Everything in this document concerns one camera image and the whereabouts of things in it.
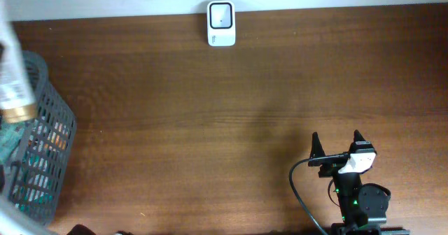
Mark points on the grey plastic mesh basket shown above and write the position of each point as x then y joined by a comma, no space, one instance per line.
35,162

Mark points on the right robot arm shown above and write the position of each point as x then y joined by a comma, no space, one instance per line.
363,206

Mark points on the white barcode scanner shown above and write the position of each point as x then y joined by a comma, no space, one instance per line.
221,25

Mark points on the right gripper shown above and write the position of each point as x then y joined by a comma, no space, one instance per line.
316,150

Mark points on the white cream tube gold cap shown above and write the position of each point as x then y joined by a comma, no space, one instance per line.
18,102

